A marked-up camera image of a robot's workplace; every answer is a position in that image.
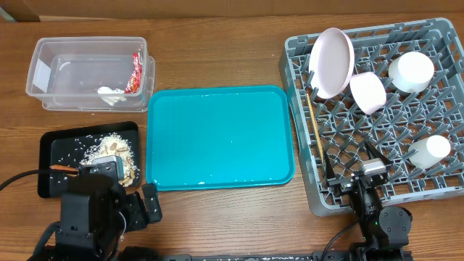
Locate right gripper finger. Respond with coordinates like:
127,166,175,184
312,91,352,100
323,151,336,181
365,141,392,167

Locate rice and peanut scraps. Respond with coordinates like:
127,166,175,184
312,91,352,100
78,133,141,187

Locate orange carrot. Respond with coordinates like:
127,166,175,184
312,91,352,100
49,165,79,175

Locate small white cup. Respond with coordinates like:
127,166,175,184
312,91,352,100
409,135,451,169

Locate pink bowl with food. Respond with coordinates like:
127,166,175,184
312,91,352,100
349,72,386,115

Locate white tissue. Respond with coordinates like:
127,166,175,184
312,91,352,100
97,86,127,107

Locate wooden chopstick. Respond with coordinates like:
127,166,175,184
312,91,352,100
305,93,325,165

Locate large white bowl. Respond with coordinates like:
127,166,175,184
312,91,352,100
388,51,435,93

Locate red snack wrapper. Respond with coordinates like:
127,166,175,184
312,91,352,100
124,53,143,94

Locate pink round plate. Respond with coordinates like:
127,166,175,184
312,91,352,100
308,28,355,99

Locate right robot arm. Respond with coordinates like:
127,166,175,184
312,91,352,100
316,141,413,261

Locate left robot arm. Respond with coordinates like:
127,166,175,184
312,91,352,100
30,165,162,260

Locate grey dishwasher rack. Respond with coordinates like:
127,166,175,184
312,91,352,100
279,18,463,217

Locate black plastic tray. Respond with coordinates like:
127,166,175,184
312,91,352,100
37,121,142,199

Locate teal serving tray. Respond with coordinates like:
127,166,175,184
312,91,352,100
145,85,295,191

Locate clear plastic bin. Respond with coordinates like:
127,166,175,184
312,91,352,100
25,36,155,112

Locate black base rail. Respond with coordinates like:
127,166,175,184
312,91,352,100
159,251,414,261

